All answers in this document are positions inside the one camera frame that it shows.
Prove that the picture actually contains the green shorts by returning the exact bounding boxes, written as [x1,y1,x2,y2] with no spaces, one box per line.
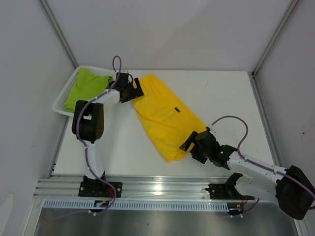
[65,68,113,113]

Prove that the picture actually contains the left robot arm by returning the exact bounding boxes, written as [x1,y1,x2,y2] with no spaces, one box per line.
[72,72,144,199]

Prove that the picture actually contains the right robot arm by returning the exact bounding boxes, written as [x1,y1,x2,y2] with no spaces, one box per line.
[180,130,315,220]

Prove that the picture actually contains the yellow shorts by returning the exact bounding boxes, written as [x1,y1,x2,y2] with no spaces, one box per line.
[133,73,206,162]

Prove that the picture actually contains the aluminium mounting rail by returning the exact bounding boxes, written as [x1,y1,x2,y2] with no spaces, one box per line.
[33,176,227,202]

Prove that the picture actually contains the slotted cable duct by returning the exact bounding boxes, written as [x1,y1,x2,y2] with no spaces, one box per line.
[43,199,229,212]

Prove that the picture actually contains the right frame post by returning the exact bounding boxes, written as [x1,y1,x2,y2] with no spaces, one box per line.
[251,0,302,77]

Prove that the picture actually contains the frame post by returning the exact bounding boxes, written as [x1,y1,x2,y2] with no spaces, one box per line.
[251,0,302,77]
[38,0,79,68]

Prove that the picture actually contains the left frame post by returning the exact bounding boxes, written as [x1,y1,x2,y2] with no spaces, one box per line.
[38,0,79,68]

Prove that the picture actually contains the white plastic basket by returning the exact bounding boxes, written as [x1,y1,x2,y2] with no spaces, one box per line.
[52,65,115,117]

